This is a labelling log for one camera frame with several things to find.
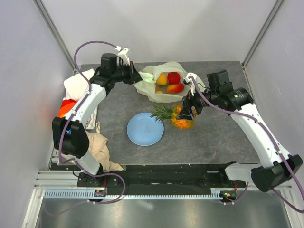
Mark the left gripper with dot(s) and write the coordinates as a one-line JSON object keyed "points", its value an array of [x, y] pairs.
{"points": [[134, 76]]}

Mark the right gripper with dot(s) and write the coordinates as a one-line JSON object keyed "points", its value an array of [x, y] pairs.
{"points": [[188, 101]]}

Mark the pale green plastic bag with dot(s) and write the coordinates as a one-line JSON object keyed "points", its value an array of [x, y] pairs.
{"points": [[148, 85]]}

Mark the fake pineapple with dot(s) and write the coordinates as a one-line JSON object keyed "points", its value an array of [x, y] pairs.
{"points": [[163, 113]]}

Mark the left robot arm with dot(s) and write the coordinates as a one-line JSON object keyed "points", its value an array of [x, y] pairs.
{"points": [[69, 132]]}

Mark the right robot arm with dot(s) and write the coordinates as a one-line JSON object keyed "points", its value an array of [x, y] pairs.
{"points": [[276, 164]]}

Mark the red yellow fake mango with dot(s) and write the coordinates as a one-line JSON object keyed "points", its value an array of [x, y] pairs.
{"points": [[175, 88]]}

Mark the yellow fake pear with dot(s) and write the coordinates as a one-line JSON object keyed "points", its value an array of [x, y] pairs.
{"points": [[162, 80]]}

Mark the red fake apple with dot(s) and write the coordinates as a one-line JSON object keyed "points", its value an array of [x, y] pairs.
{"points": [[173, 78]]}

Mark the blue plastic plate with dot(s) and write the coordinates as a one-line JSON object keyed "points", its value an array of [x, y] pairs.
{"points": [[144, 130]]}

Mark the white folded towel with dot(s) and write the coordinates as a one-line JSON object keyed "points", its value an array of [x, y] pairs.
{"points": [[75, 86]]}

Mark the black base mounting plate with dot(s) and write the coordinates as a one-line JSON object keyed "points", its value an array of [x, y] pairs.
{"points": [[170, 178]]}

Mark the rainbow striped cloth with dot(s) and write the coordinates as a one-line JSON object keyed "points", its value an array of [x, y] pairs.
{"points": [[66, 106]]}

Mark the beige crumpled cloth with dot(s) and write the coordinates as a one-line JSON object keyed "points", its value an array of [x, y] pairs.
{"points": [[100, 152]]}

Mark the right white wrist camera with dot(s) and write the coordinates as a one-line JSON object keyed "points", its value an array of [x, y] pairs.
{"points": [[192, 79]]}

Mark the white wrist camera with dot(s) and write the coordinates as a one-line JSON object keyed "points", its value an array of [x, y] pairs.
{"points": [[192, 79], [123, 54]]}

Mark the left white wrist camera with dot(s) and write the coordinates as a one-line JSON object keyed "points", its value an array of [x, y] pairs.
{"points": [[123, 54]]}

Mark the grey slotted cable duct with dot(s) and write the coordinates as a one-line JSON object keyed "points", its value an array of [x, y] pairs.
{"points": [[99, 193]]}

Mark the right aluminium corner post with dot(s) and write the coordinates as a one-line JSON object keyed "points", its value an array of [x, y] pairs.
{"points": [[262, 32]]}

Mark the aluminium corner post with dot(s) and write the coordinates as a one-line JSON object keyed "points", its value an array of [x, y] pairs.
{"points": [[54, 31], [262, 32]]}

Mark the left aluminium corner post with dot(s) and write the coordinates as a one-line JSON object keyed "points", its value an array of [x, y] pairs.
{"points": [[54, 31]]}

